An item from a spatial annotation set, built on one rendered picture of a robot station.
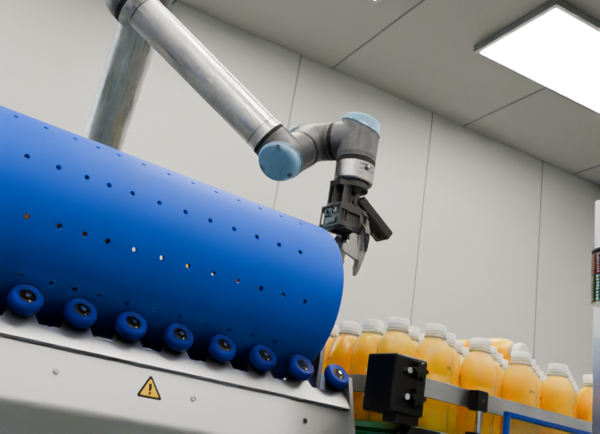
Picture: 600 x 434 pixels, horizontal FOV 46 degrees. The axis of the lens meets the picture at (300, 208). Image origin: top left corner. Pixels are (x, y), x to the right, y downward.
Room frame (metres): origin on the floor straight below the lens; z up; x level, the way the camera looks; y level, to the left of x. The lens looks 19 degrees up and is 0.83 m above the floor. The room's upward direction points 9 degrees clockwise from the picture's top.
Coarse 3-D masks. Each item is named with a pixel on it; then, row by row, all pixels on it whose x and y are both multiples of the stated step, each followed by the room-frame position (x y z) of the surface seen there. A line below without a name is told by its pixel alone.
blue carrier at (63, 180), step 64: (0, 128) 0.87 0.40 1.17; (0, 192) 0.86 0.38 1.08; (64, 192) 0.90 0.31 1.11; (128, 192) 0.95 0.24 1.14; (192, 192) 1.03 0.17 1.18; (0, 256) 0.90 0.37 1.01; (64, 256) 0.93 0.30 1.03; (128, 256) 0.96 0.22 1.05; (192, 256) 1.01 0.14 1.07; (256, 256) 1.07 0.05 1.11; (320, 256) 1.14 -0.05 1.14; (192, 320) 1.06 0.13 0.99; (256, 320) 1.10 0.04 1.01; (320, 320) 1.15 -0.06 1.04
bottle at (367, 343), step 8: (360, 336) 1.32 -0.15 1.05; (368, 336) 1.31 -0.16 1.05; (376, 336) 1.31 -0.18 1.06; (360, 344) 1.31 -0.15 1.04; (368, 344) 1.30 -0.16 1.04; (376, 344) 1.30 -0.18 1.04; (352, 352) 1.33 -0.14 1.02; (360, 352) 1.30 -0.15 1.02; (368, 352) 1.30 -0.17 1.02; (352, 360) 1.32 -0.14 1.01; (360, 360) 1.30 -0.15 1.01; (352, 368) 1.32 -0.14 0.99; (360, 368) 1.30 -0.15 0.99; (360, 392) 1.30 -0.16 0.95; (360, 400) 1.30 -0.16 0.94; (360, 408) 1.30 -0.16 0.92; (360, 416) 1.30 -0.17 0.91; (368, 416) 1.30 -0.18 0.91
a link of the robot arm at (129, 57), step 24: (168, 0) 1.51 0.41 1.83; (120, 24) 1.56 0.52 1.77; (120, 48) 1.60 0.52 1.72; (144, 48) 1.60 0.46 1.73; (120, 72) 1.64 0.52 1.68; (144, 72) 1.67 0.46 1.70; (96, 96) 1.73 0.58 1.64; (120, 96) 1.70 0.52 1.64; (96, 120) 1.76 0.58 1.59; (120, 120) 1.76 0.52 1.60; (120, 144) 1.83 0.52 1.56
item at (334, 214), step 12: (336, 180) 1.46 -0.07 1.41; (348, 180) 1.46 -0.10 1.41; (336, 192) 1.47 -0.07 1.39; (348, 192) 1.47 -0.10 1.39; (360, 192) 1.50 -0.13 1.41; (336, 204) 1.45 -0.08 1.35; (348, 204) 1.45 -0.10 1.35; (324, 216) 1.49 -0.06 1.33; (336, 216) 1.45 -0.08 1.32; (348, 216) 1.46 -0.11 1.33; (360, 216) 1.47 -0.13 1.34; (324, 228) 1.48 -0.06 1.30; (336, 228) 1.47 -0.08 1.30; (348, 228) 1.46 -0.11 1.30
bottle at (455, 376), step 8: (448, 344) 1.32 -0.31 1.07; (456, 352) 1.32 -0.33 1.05; (456, 360) 1.31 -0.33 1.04; (456, 368) 1.31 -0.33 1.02; (456, 376) 1.31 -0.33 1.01; (456, 384) 1.31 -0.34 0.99; (448, 408) 1.30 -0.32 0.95; (456, 408) 1.32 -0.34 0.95; (448, 416) 1.31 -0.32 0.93; (448, 424) 1.31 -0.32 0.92; (448, 432) 1.31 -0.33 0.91
